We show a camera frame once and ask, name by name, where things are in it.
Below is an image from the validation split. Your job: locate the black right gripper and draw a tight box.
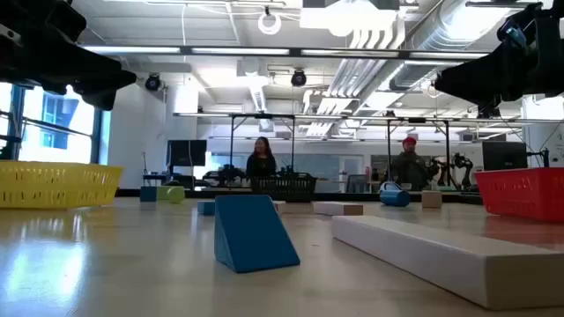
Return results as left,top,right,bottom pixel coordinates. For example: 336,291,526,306
434,0,564,107

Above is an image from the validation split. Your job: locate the black overhead light bar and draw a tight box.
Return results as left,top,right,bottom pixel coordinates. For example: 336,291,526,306
78,43,490,61

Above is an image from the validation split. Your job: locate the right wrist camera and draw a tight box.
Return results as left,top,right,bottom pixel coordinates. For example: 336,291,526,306
496,15,529,48

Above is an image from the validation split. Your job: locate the pale wood cube block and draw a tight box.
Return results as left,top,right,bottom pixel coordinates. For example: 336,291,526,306
421,189,443,210

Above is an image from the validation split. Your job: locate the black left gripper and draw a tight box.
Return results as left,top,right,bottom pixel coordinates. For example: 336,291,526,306
0,0,138,112

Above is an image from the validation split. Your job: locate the red plastic basket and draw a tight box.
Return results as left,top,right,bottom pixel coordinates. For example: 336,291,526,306
474,166,564,224

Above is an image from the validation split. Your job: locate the yellow plastic basket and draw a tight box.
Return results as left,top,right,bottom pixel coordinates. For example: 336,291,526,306
0,159,124,210

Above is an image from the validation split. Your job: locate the black metal station frame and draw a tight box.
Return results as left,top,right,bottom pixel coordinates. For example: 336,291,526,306
228,113,296,191
386,116,451,191

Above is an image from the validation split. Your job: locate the green cylinder block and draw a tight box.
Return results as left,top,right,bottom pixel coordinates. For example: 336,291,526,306
166,185,187,205

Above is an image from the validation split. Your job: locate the blue wedge block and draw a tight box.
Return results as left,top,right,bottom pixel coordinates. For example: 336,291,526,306
213,194,301,274

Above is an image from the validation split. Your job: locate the blue cube block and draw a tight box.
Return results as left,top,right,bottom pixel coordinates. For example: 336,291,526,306
139,185,159,203

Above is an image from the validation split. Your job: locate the long pale wood block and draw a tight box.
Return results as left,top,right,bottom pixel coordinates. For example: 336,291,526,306
330,214,564,311

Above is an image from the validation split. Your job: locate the black computer monitor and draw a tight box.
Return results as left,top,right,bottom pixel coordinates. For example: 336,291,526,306
481,140,529,172
166,139,208,168

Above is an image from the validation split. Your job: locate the black plastic basket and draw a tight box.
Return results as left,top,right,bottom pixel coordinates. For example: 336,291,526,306
249,172,318,203

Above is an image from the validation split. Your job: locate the person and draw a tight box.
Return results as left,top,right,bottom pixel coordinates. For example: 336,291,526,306
245,136,278,178
390,136,431,191

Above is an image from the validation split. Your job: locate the white coiled cable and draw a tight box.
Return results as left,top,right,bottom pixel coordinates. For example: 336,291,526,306
257,11,283,36

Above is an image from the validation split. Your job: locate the blue cylinder block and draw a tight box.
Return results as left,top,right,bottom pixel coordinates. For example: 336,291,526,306
379,188,412,208

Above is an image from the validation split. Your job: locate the grey office chair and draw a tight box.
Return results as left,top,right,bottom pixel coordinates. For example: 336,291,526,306
346,173,369,194

